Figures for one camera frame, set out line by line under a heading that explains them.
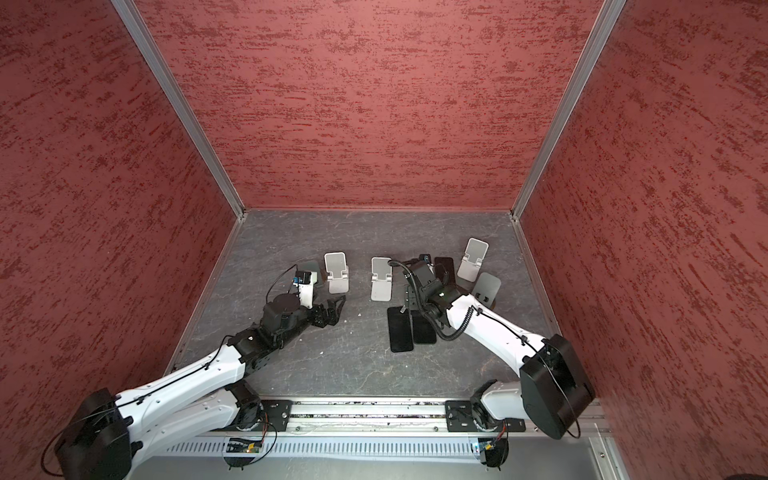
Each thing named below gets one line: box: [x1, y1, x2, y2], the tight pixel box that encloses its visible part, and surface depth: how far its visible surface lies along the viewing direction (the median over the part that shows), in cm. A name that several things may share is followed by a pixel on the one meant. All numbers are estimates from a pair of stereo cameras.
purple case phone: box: [387, 305, 414, 353], surface depth 93 cm
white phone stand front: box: [324, 252, 350, 294], surface depth 97 cm
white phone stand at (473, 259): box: [456, 237, 490, 283], surface depth 102 cm
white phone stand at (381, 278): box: [371, 257, 392, 301], surface depth 98 cm
